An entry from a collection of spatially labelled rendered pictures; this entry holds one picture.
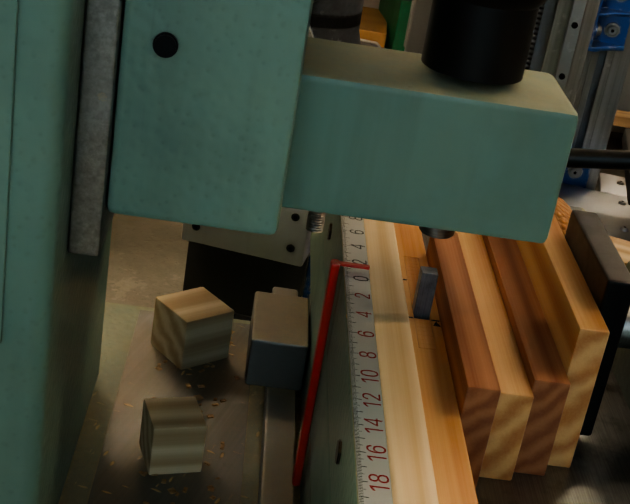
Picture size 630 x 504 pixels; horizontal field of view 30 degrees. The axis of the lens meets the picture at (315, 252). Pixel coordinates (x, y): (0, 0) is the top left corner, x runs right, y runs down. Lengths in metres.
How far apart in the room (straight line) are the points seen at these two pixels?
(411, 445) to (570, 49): 0.93
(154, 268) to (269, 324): 1.96
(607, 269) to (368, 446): 0.18
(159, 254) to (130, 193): 2.26
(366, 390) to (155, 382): 0.30
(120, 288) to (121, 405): 1.87
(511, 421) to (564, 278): 0.09
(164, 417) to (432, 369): 0.19
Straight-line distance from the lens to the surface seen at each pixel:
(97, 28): 0.52
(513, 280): 0.67
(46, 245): 0.52
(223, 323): 0.83
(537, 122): 0.58
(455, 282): 0.65
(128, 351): 0.84
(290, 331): 0.79
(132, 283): 2.67
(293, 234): 1.25
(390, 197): 0.58
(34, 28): 0.49
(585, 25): 1.41
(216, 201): 0.54
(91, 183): 0.54
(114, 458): 0.73
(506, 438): 0.58
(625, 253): 0.79
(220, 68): 0.52
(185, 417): 0.72
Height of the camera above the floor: 1.23
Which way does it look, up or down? 25 degrees down
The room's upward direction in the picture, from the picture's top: 10 degrees clockwise
